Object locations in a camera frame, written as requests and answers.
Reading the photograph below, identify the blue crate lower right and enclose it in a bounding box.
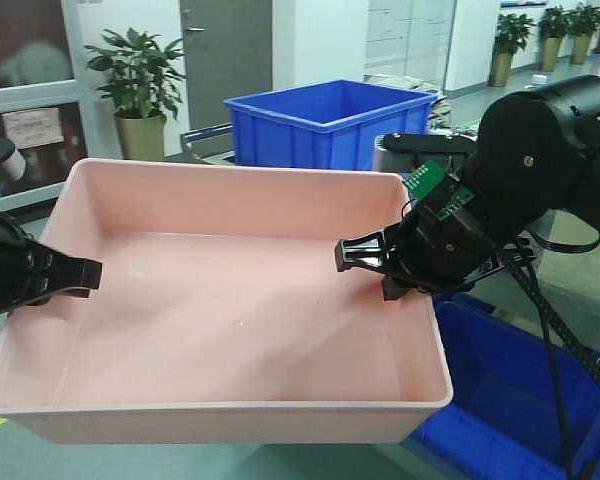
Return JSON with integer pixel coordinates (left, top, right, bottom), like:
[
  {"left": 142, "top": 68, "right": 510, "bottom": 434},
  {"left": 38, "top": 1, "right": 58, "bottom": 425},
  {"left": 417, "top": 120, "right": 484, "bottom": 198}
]
[{"left": 411, "top": 294, "right": 600, "bottom": 479}]

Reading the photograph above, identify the potted plant left near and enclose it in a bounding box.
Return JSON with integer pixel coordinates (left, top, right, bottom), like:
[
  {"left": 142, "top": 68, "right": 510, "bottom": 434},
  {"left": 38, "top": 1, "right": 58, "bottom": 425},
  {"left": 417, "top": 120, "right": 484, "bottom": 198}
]
[{"left": 488, "top": 14, "right": 536, "bottom": 87}]

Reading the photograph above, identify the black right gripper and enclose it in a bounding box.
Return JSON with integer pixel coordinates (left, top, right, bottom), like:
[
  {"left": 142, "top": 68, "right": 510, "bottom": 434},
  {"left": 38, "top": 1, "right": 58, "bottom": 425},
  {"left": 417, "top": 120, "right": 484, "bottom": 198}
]
[{"left": 334, "top": 206, "right": 504, "bottom": 301}]

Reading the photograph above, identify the potted plant far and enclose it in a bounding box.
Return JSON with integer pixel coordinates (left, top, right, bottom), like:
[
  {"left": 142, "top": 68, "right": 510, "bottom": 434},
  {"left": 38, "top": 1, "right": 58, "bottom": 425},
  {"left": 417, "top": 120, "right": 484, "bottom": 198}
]
[{"left": 567, "top": 2, "right": 600, "bottom": 65}]

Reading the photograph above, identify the potted plant middle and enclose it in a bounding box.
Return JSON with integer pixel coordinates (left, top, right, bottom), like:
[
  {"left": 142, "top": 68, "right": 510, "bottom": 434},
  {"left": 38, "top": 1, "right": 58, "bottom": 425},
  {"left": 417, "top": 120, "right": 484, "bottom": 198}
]
[{"left": 539, "top": 5, "right": 569, "bottom": 72}]

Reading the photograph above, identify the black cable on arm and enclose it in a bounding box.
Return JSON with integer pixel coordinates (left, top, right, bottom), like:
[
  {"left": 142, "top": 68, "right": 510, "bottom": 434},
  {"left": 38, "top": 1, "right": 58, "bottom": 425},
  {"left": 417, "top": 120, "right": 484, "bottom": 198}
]
[{"left": 504, "top": 229, "right": 600, "bottom": 480}]

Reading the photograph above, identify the green circuit board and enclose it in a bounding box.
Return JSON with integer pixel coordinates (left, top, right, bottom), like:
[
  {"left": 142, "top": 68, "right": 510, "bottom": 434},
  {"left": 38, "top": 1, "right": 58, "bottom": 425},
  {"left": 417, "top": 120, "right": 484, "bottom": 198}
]
[{"left": 403, "top": 160, "right": 474, "bottom": 221}]

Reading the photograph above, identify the blue crate behind bin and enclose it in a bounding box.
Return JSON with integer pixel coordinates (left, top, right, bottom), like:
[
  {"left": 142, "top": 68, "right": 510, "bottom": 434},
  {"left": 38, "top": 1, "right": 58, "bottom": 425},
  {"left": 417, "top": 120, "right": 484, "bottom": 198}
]
[{"left": 224, "top": 80, "right": 438, "bottom": 171}]

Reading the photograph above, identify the potted plant gold pot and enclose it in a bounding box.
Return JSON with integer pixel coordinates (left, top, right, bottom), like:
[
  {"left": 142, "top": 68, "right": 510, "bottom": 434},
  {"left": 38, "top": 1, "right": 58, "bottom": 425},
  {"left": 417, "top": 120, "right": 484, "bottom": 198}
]
[{"left": 85, "top": 27, "right": 185, "bottom": 161}]

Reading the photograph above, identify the pink plastic bin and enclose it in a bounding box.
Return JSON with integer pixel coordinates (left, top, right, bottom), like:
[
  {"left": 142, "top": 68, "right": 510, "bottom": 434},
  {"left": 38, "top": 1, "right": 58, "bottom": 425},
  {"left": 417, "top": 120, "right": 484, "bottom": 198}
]
[{"left": 0, "top": 159, "right": 453, "bottom": 444}]

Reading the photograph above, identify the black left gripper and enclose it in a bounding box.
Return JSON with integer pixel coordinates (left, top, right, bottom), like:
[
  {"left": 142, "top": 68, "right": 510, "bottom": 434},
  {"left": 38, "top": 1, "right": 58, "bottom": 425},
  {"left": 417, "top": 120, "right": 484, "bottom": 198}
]
[{"left": 0, "top": 212, "right": 103, "bottom": 313}]

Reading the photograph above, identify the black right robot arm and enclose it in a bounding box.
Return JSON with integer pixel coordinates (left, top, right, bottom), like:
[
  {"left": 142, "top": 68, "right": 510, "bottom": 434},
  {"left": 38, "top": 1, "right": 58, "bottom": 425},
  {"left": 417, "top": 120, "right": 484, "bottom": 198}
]
[{"left": 335, "top": 75, "right": 600, "bottom": 300}]

